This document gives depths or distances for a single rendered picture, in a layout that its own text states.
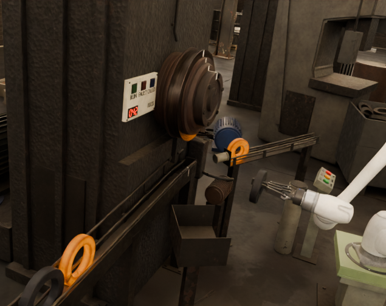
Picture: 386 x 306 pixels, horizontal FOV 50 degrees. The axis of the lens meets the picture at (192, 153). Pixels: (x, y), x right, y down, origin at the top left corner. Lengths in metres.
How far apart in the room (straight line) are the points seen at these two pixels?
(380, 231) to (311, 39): 2.77
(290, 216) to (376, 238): 0.70
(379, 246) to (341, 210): 0.54
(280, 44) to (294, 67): 0.29
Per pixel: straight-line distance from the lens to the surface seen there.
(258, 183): 1.83
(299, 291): 2.72
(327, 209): 1.83
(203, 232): 1.90
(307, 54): 4.66
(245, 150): 2.65
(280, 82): 4.78
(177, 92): 1.92
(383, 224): 2.31
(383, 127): 4.01
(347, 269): 2.31
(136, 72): 1.82
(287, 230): 2.89
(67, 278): 1.56
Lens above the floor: 1.63
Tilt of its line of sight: 22 degrees down
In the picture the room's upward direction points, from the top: 8 degrees clockwise
